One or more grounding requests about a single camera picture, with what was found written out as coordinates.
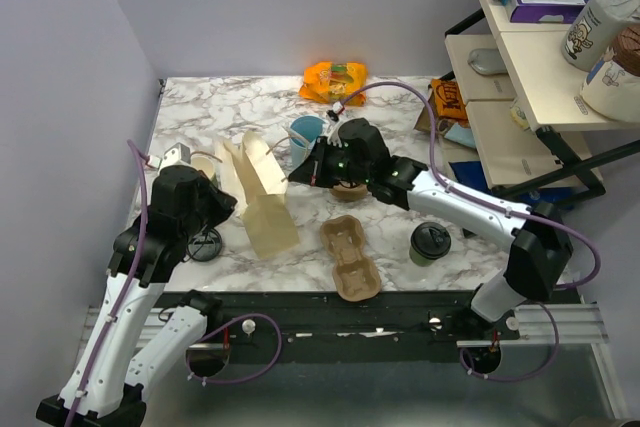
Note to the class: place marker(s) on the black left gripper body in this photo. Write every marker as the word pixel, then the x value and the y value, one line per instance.
pixel 191 226

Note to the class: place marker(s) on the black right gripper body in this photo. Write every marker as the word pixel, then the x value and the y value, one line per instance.
pixel 342 170

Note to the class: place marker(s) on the beige paper bag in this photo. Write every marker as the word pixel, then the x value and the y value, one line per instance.
pixel 251 173

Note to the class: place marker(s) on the black plastic cup lid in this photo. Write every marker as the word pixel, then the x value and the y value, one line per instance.
pixel 432 235

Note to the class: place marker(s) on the single brown pulp cup carrier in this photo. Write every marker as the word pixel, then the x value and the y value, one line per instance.
pixel 355 274

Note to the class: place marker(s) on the green paper cup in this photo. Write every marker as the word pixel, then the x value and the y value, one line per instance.
pixel 205 165
pixel 423 257

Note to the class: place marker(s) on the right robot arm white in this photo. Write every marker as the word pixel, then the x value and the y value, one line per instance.
pixel 535 240

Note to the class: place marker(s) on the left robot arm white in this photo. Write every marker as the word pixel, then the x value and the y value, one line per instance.
pixel 114 378

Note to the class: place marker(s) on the brown pulp cup carrier stack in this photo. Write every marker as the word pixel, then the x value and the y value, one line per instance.
pixel 349 193

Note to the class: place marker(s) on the blue straw holder cup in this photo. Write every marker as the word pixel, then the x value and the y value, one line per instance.
pixel 303 133

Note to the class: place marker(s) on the orange snack bag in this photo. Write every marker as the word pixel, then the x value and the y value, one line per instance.
pixel 327 82

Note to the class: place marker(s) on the orange brown snack packet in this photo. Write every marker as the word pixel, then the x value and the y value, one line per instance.
pixel 448 107

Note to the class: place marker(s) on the blue snack bag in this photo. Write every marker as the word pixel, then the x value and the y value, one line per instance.
pixel 471 174

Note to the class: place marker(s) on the grey computer mouse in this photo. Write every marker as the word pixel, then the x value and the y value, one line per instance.
pixel 487 62

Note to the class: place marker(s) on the purple tissue box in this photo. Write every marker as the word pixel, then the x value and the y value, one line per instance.
pixel 543 11

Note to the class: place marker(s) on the cartoon paper roll brown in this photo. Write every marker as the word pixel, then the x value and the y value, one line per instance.
pixel 611 88

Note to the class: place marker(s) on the cartoon paper roll grey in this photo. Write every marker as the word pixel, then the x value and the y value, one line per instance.
pixel 595 28

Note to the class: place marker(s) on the beige shelf rack black frame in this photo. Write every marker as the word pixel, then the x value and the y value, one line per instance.
pixel 529 124

